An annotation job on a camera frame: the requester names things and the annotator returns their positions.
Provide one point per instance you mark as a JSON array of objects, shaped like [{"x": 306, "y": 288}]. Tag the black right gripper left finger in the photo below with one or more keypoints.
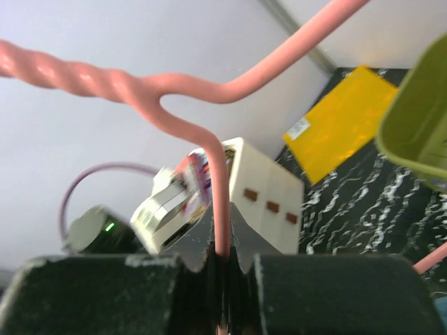
[{"x": 118, "y": 288}]

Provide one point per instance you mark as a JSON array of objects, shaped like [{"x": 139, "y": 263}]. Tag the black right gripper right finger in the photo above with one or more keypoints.
[{"x": 273, "y": 293}]

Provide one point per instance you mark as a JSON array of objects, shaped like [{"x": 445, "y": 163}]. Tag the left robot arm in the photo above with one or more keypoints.
[{"x": 100, "y": 231}]

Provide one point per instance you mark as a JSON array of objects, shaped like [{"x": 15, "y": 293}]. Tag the yellow translucent folder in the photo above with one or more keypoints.
[{"x": 340, "y": 124}]

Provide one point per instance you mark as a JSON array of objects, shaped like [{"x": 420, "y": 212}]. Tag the olive green plastic basket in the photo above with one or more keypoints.
[{"x": 412, "y": 133}]

